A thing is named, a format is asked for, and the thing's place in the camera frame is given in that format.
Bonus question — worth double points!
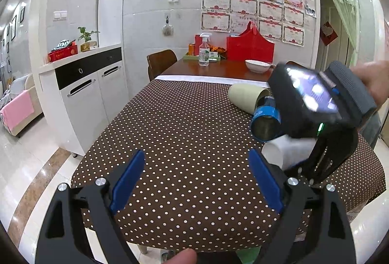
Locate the person's right hand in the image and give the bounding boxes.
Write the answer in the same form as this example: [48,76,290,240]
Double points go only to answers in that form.
[349,61,389,109]

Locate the wall hook with hanging brush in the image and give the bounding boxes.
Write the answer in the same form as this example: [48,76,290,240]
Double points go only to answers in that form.
[162,15,174,36]

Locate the green curtain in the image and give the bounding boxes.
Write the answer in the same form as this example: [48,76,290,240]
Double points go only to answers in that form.
[316,0,360,55]

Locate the white cabinet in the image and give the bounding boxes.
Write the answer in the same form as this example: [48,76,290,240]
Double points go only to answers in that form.
[39,43,130,157]

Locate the patterned cloth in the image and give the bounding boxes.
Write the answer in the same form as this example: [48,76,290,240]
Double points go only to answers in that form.
[52,39,74,51]

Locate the green tray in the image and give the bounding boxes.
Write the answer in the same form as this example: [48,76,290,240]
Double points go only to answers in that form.
[183,53,221,63]

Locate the person's grey clothing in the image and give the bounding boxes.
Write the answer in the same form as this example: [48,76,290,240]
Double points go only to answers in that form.
[361,112,381,146]

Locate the beige sofa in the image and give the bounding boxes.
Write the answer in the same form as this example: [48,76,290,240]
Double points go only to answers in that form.
[0,74,44,138]

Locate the clear spray bottle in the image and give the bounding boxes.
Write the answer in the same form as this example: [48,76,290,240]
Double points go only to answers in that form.
[199,33,212,67]

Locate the brown polka dot tablecloth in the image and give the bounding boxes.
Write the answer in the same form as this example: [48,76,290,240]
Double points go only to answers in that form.
[71,79,386,252]

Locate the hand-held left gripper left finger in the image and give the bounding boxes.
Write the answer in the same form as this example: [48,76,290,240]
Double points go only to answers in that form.
[35,150,146,264]

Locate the group of wall certificates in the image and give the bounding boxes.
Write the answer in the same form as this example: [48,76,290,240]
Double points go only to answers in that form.
[169,0,306,47]

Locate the red gift bag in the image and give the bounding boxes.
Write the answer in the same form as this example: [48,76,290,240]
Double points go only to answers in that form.
[226,22,275,63]

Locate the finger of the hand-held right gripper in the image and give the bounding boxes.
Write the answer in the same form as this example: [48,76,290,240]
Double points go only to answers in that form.
[316,127,360,187]
[284,136,327,188]

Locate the row of black picture frames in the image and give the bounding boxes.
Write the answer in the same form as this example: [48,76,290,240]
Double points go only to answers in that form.
[2,5,27,52]

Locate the red box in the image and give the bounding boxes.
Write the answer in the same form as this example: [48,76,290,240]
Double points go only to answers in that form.
[48,46,78,63]

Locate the blue metal can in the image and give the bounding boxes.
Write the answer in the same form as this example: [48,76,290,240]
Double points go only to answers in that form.
[251,97,285,142]

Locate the white bowl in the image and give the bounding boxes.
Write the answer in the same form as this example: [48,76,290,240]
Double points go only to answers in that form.
[245,60,273,73]

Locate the pink blanket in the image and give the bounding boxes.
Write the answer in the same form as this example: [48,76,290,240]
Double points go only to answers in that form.
[0,91,35,131]

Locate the red heart door decoration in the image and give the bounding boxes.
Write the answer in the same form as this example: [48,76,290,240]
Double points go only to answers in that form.
[320,21,339,46]

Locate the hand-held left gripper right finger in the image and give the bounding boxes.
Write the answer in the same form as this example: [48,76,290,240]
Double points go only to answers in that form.
[248,148,357,264]

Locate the person's left hand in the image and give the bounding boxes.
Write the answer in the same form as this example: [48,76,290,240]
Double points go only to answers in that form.
[168,248,199,264]

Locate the beige cup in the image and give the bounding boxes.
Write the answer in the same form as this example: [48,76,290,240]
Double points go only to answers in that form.
[228,83,272,115]

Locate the small wall photos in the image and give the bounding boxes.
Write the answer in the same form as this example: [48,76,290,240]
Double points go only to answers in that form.
[305,0,317,18]

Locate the white cup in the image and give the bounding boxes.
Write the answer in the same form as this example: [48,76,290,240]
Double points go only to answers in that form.
[262,134,317,170]

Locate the potted green plant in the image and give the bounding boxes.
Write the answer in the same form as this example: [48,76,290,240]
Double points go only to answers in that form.
[77,27,100,52]

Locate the brown wooden chair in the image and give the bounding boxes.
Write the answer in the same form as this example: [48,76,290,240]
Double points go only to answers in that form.
[147,49,178,82]

